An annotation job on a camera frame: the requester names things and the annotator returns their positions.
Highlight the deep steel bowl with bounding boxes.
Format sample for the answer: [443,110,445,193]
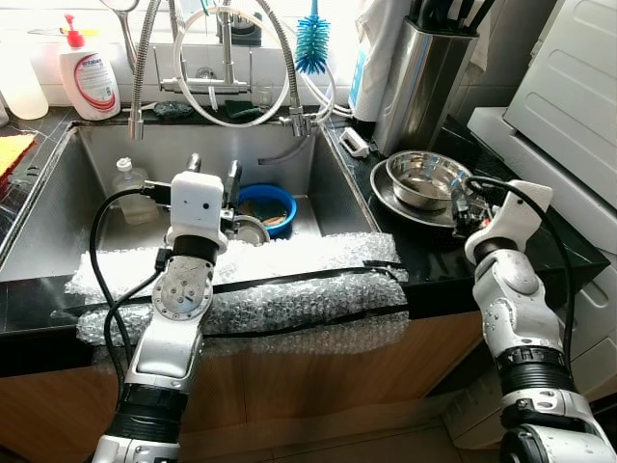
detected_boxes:
[386,150,473,211]

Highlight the white kitchen appliance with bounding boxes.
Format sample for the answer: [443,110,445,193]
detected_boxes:
[468,0,617,406]

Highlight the small steel bowl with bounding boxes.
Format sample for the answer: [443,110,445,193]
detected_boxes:
[229,214,273,247]

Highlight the blue plastic bowl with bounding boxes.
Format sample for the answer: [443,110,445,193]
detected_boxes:
[236,183,298,239]

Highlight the dark green scouring pad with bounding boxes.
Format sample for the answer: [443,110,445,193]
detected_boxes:
[227,104,261,122]
[154,101,194,122]

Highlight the clear plastic bottle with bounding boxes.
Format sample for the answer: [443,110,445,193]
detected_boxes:
[111,157,155,225]

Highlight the shallow steel plate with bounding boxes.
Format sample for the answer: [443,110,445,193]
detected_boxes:
[369,159,483,230]

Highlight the clear bubble wrap sheet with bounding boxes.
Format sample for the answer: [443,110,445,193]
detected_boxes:
[63,231,411,353]

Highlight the stainless steel sink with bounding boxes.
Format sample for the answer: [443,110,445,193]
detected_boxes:
[0,121,382,286]

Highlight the steel knife holder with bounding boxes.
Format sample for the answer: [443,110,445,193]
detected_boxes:
[374,0,481,155]

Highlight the small white clip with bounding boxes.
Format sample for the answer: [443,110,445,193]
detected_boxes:
[340,128,372,158]

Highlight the steel tap fixture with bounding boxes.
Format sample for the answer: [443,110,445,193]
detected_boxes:
[159,0,266,97]

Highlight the white red soap bottle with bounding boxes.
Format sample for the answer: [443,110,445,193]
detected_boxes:
[58,14,121,122]

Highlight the white blue plastic bag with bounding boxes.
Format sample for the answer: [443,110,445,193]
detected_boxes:
[349,0,416,122]

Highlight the blue bottle brush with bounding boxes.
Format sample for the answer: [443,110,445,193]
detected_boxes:
[294,0,332,76]

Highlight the steel ladle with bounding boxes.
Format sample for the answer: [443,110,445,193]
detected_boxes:
[101,0,141,70]

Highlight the yellow cloth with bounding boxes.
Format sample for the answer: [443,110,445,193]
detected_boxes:
[0,133,38,179]

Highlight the translucent white bottle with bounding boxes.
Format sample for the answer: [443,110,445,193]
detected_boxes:
[0,39,49,122]

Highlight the wooden cabinet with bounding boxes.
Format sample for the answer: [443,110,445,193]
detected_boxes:
[0,313,483,463]

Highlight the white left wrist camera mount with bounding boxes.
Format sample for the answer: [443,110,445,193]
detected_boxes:
[169,172,228,242]

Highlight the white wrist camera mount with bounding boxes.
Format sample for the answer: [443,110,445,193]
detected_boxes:
[465,180,555,266]
[169,172,228,242]

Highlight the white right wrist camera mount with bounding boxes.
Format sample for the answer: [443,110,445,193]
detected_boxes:
[465,180,555,266]

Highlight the white water hose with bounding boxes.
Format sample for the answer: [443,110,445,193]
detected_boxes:
[174,5,334,128]

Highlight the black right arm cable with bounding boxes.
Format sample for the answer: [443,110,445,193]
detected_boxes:
[468,176,579,358]

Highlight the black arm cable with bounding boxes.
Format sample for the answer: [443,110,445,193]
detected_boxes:
[468,176,579,358]
[89,186,174,387]

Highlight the flexible steel faucet hose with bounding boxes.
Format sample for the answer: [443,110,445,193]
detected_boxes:
[128,0,314,143]

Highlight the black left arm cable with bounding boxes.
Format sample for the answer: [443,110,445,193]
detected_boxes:
[89,186,174,387]

